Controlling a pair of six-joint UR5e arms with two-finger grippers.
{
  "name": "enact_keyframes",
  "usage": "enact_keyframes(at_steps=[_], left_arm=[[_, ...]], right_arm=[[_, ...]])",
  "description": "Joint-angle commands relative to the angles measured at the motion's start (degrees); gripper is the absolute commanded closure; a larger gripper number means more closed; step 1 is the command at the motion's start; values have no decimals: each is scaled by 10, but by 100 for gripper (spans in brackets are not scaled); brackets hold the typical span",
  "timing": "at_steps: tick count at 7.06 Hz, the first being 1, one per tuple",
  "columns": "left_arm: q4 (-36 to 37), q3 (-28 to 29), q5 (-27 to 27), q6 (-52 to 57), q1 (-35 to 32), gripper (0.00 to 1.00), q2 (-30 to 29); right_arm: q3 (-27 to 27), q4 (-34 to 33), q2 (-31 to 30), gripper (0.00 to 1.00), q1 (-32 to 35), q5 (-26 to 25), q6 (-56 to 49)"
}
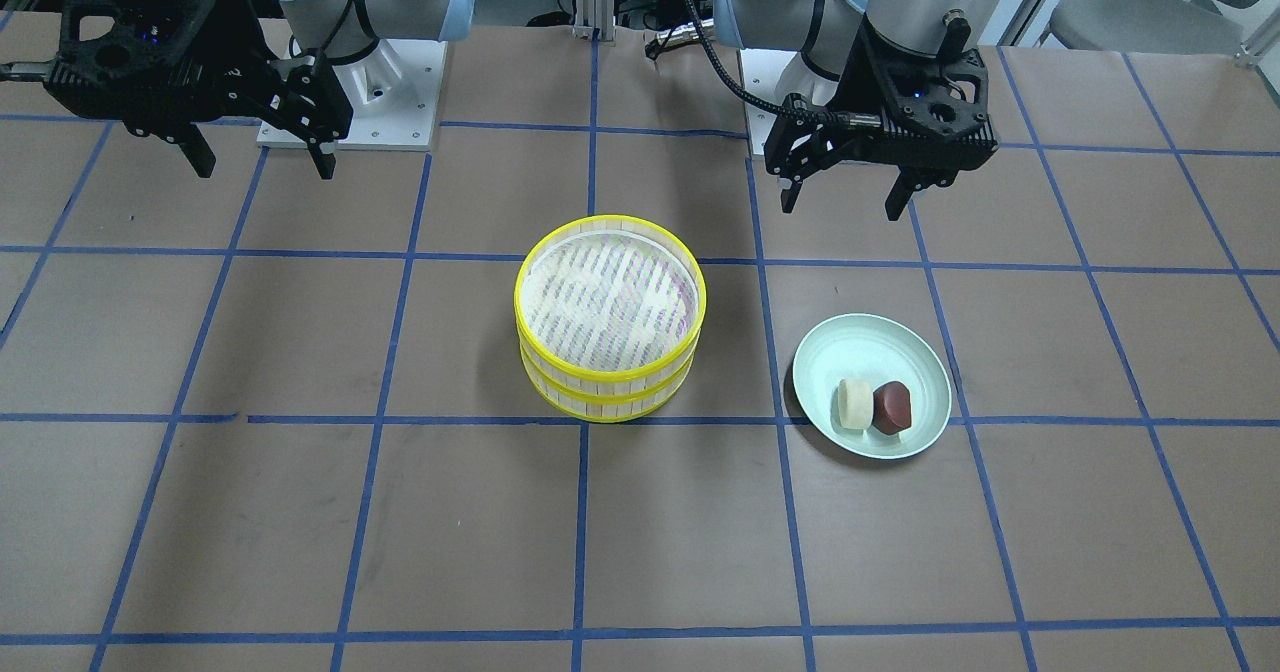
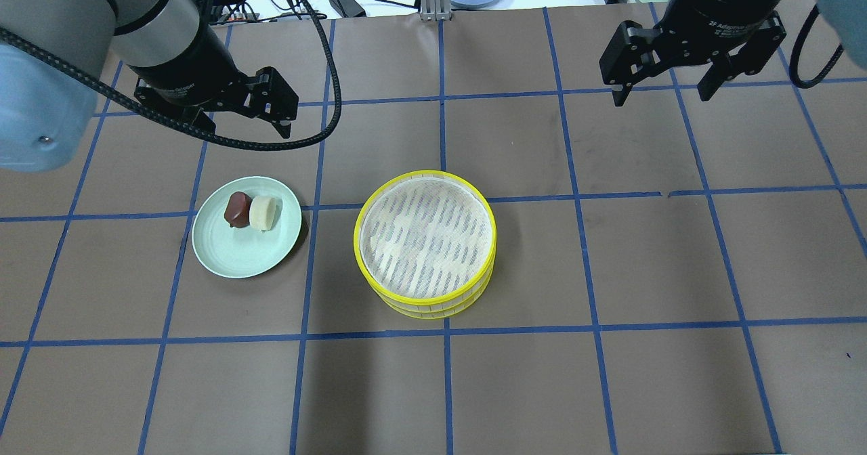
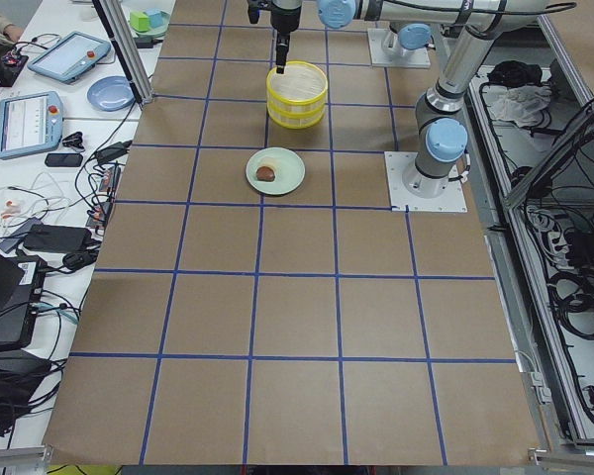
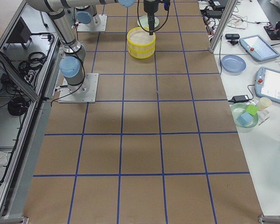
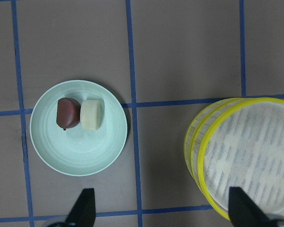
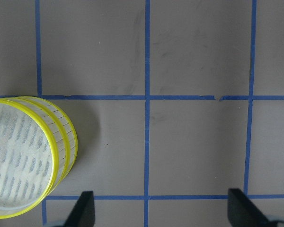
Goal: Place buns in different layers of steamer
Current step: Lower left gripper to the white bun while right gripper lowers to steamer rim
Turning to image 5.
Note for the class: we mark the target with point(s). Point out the white bun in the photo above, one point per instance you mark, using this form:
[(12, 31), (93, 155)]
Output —
[(90, 115)]

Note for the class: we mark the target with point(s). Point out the brown bun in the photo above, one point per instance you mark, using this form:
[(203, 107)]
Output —
[(68, 113)]

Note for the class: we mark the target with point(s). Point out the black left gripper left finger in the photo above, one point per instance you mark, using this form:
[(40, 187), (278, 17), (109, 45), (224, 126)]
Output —
[(83, 212)]

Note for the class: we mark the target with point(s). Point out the light green plate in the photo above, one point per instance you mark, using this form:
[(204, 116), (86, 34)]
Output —
[(75, 151)]

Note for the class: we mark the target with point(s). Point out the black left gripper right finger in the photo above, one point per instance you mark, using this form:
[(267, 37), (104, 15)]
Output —
[(243, 212)]

